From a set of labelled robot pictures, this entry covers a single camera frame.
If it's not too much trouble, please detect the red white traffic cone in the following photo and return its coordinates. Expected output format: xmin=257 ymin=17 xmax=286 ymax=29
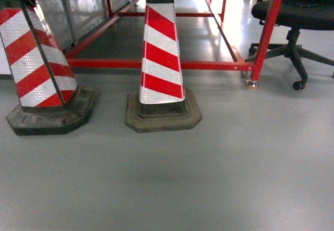
xmin=125 ymin=0 xmax=202 ymax=133

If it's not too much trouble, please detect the black office chair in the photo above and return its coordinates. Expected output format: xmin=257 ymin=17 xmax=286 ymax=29
xmin=245 ymin=0 xmax=334 ymax=91

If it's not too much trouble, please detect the red metal frame table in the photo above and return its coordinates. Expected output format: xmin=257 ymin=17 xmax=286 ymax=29
xmin=66 ymin=0 xmax=282 ymax=88

